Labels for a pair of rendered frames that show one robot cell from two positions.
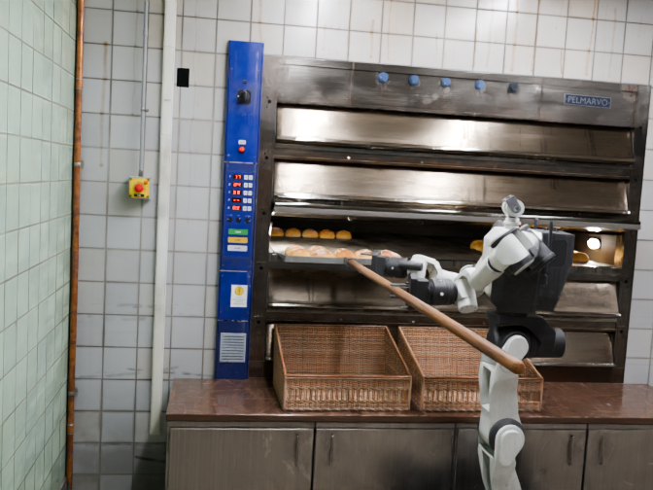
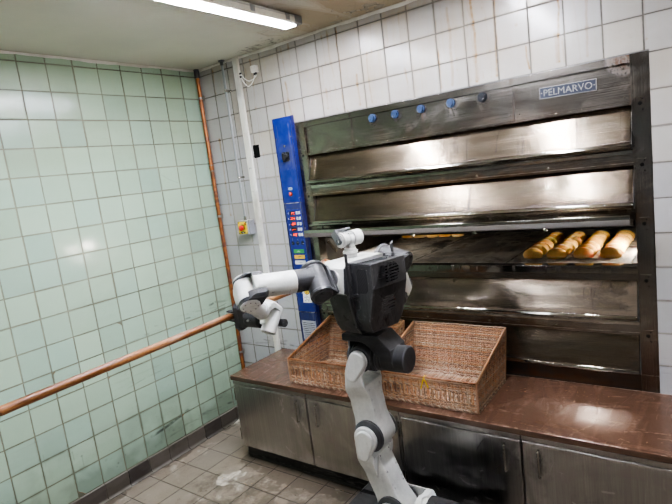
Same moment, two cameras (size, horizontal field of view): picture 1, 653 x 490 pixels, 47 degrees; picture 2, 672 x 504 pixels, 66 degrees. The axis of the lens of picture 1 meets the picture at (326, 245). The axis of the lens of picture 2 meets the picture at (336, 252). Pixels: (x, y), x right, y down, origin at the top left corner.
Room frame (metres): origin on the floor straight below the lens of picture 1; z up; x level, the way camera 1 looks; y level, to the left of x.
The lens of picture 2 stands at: (1.20, -2.19, 1.76)
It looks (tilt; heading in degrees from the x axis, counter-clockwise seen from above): 9 degrees down; 45
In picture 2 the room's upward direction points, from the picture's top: 7 degrees counter-clockwise
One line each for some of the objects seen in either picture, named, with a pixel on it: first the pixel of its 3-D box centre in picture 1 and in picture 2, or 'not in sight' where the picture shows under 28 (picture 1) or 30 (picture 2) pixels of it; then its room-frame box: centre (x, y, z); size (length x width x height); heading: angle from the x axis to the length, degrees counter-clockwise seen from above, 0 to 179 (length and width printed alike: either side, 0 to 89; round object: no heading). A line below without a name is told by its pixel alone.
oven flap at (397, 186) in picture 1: (456, 188); (444, 200); (3.64, -0.62, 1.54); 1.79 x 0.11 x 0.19; 99
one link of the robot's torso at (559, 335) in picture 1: (526, 334); (379, 349); (2.79, -0.78, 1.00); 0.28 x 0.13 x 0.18; 99
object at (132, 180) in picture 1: (140, 188); (246, 227); (3.37, 0.86, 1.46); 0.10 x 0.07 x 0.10; 99
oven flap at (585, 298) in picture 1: (449, 293); (453, 293); (3.64, -0.62, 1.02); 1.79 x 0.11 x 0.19; 99
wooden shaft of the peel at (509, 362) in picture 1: (405, 297); (213, 323); (2.33, -0.26, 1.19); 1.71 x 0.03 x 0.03; 10
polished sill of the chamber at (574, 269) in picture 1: (449, 263); (452, 267); (3.66, -0.61, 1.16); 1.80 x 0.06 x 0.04; 99
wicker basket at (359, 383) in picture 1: (338, 365); (347, 350); (3.28, -0.09, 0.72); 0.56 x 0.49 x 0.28; 100
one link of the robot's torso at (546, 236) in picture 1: (525, 265); (364, 288); (2.77, -0.75, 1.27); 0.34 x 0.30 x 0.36; 176
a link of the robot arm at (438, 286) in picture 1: (426, 292); (247, 317); (2.45, -0.34, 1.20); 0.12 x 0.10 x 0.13; 99
